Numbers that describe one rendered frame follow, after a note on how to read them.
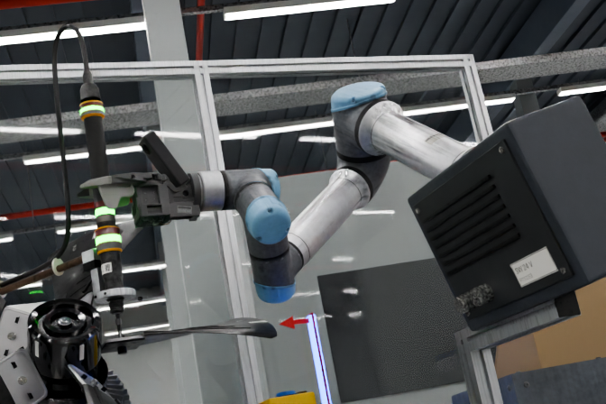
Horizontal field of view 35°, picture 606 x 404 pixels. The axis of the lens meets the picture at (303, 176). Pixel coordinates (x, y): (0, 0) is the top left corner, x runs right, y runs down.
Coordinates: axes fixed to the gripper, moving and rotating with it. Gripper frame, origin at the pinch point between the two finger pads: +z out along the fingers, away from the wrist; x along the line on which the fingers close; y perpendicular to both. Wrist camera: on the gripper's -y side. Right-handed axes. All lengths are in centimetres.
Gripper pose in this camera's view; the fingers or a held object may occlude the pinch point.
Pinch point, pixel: (86, 187)
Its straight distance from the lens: 175.4
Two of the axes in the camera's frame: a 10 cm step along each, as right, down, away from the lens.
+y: 1.6, 9.4, -3.0
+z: -9.3, 0.5, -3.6
